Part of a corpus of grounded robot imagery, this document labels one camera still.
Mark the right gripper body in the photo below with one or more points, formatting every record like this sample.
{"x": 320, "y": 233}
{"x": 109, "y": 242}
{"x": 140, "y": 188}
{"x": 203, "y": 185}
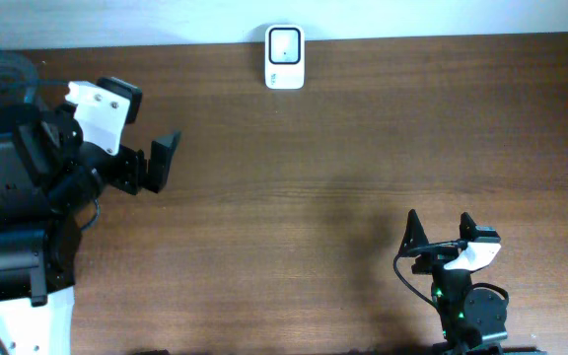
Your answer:
{"x": 433, "y": 260}

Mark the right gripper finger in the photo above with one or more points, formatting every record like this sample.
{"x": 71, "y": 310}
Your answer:
{"x": 468, "y": 230}
{"x": 414, "y": 236}

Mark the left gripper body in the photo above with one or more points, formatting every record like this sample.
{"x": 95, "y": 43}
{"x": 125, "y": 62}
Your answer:
{"x": 122, "y": 170}

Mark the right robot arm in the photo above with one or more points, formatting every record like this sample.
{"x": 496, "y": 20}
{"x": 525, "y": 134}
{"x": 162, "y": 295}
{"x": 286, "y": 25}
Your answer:
{"x": 472, "y": 315}

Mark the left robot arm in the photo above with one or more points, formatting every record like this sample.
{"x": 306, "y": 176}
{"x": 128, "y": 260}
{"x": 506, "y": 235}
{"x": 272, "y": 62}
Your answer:
{"x": 49, "y": 172}

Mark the white barcode scanner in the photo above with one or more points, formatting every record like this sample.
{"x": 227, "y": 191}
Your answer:
{"x": 284, "y": 57}

